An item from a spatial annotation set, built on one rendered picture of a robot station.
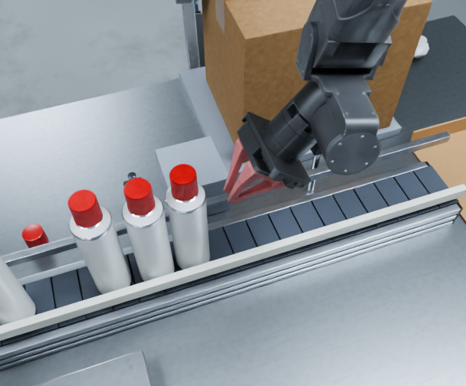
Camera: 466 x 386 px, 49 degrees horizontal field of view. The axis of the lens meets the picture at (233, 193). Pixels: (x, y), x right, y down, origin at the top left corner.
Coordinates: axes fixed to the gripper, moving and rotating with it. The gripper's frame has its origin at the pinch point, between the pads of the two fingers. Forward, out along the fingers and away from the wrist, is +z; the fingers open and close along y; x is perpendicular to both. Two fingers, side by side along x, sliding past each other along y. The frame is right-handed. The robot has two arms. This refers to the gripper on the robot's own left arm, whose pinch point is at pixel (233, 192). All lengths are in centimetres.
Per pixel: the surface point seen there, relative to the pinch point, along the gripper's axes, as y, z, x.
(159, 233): 2.0, 7.9, -7.1
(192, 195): 0.9, 1.3, -6.1
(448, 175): -4.8, -13.4, 45.4
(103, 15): -203, 79, 66
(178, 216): 1.5, 4.8, -6.0
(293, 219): -2.3, 4.0, 18.0
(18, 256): -3.7, 23.9, -17.7
